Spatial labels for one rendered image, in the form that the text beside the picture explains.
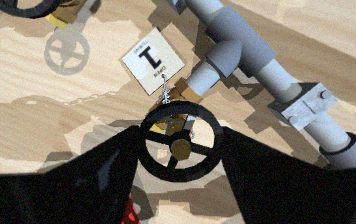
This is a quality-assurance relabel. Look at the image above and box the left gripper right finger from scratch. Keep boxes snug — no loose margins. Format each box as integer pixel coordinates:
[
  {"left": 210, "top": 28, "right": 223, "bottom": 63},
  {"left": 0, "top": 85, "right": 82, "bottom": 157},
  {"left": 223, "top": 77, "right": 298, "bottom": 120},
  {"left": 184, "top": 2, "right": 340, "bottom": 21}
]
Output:
[{"left": 221, "top": 126, "right": 356, "bottom": 224}]

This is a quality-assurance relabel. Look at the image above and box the red rectangular block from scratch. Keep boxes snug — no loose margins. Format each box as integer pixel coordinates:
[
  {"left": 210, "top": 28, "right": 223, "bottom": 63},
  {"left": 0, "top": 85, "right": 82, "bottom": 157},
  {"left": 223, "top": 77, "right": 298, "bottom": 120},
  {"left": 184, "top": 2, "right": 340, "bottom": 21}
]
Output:
[{"left": 122, "top": 195, "right": 140, "bottom": 224}]

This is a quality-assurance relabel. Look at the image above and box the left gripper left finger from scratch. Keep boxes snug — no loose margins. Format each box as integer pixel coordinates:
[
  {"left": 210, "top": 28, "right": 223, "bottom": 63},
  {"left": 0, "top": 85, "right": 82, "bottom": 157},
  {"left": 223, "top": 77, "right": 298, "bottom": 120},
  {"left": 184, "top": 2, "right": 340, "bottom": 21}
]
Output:
[{"left": 0, "top": 125, "right": 140, "bottom": 224}]

